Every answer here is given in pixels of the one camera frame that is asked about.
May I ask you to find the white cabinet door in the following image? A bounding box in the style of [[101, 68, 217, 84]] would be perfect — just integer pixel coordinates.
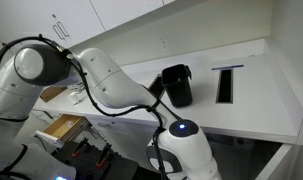
[[127, 124, 159, 158], [255, 143, 301, 180], [59, 0, 106, 48], [89, 0, 165, 32], [0, 0, 72, 51]]

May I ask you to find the purple tape strip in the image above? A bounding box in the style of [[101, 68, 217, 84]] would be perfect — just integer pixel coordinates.
[[211, 64, 245, 71]]

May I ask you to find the brown cardboard box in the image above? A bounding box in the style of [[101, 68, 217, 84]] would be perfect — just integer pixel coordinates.
[[39, 85, 69, 103]]

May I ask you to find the white drawer front with handle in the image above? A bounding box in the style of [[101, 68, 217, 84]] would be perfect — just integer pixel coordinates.
[[86, 116, 132, 134]]

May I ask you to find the black work table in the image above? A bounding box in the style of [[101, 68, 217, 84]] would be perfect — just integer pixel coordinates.
[[50, 139, 139, 180]]

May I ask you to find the small white cup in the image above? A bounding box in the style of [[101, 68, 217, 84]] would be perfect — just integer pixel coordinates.
[[66, 92, 80, 104]]

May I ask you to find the black clamp red handle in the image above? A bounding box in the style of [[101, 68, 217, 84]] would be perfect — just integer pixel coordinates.
[[96, 142, 113, 168], [71, 136, 90, 158]]

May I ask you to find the silver upper cabinet handle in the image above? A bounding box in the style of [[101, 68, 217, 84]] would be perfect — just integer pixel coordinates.
[[56, 21, 71, 39], [52, 23, 66, 41]]

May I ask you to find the open wooden drawer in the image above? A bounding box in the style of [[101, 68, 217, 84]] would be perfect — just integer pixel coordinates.
[[32, 113, 91, 148]]

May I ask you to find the white base cabinet body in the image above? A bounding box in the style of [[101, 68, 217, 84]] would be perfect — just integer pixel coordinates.
[[204, 133, 285, 180]]

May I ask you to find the black plastic bin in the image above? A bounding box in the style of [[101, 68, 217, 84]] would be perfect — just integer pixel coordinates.
[[161, 63, 194, 109]]

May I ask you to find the pile of metal tools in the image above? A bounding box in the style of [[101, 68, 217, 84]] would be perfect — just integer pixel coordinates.
[[68, 83, 86, 93]]

